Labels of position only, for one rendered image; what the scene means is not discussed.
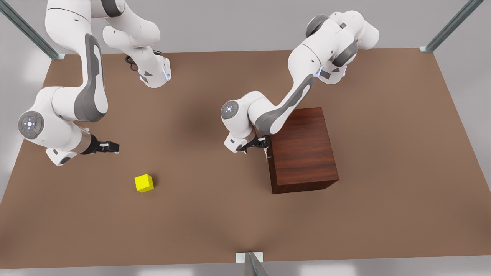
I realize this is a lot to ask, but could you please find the dark brown wooden box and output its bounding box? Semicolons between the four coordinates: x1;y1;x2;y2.
265;107;340;195

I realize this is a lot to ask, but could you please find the yellow cube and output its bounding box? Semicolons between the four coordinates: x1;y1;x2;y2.
135;174;155;193

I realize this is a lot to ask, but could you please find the black cable loop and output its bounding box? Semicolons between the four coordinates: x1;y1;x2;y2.
125;50;163;72

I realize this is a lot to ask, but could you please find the silver frame post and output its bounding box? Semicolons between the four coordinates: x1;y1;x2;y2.
236;252;269;276
419;0;484;53
0;0;66;60

